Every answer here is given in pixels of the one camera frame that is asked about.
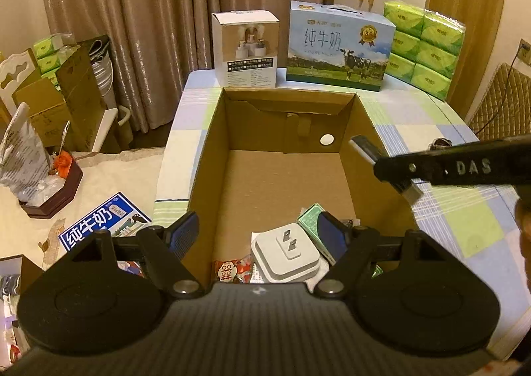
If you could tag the low brown cardboard carton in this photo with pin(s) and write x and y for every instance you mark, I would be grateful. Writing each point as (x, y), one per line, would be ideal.
(41, 114)

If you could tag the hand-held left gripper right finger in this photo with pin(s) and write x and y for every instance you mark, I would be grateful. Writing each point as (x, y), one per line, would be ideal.
(330, 235)

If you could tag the dark hair scrunchie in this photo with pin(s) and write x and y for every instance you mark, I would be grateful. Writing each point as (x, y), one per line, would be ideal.
(440, 143)

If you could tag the wooden door panel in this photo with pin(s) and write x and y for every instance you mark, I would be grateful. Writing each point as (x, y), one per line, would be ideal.
(468, 6)

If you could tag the white carved chair back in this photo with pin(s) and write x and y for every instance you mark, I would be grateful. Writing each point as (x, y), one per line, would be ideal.
(16, 68)

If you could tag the tall brown cardboard carton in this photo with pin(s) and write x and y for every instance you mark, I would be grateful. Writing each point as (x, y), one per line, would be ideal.
(83, 102)

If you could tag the white product box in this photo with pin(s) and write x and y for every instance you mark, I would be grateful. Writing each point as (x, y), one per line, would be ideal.
(244, 68)

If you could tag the green tissue pack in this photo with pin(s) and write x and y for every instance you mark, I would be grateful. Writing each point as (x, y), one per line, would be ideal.
(43, 46)
(52, 78)
(47, 63)

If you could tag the stacked white plastic stools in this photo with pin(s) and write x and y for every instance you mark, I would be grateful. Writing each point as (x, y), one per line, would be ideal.
(103, 77)

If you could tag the beige curtain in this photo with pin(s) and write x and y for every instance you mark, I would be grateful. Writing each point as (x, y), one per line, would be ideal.
(145, 27)

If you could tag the milk carton gift box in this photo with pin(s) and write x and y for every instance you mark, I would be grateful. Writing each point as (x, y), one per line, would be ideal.
(323, 44)

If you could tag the white power adapter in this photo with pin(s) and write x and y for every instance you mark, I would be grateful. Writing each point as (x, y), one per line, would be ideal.
(282, 264)

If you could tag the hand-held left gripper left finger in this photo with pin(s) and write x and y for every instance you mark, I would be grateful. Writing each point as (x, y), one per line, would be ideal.
(184, 232)

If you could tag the person's right hand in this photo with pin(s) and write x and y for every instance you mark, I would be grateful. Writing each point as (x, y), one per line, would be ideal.
(524, 218)

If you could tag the white plastic bag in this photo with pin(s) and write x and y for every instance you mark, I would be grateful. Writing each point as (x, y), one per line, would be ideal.
(20, 160)

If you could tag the stack of green tissue packs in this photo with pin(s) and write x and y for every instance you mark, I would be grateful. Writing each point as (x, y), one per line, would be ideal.
(431, 54)

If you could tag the cream embroidered cloth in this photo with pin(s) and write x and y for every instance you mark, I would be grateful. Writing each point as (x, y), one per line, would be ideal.
(116, 176)

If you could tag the green white box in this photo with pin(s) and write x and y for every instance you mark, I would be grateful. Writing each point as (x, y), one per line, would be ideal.
(309, 218)

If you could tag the orange flower ornament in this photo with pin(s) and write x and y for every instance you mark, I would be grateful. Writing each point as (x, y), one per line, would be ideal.
(63, 160)

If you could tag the small open cardboard box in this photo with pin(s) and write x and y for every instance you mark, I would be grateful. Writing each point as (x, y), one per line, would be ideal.
(25, 266)

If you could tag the dark red wooden box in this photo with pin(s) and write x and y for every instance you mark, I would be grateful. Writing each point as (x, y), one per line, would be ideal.
(58, 197)

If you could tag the brown cardboard box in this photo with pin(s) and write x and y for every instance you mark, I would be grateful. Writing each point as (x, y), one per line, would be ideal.
(269, 181)

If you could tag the red snack packet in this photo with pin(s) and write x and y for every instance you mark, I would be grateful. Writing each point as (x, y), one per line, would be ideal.
(226, 272)

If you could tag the blue white flat milk carton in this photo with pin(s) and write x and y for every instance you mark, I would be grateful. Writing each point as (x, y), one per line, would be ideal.
(91, 226)

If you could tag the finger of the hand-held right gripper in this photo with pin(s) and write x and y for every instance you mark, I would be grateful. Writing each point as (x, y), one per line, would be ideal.
(408, 168)

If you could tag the tan woven chair cushion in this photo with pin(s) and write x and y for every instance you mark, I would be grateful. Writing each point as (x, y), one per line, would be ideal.
(493, 110)

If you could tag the wall outlet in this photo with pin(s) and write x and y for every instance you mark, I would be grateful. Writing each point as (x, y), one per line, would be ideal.
(524, 49)

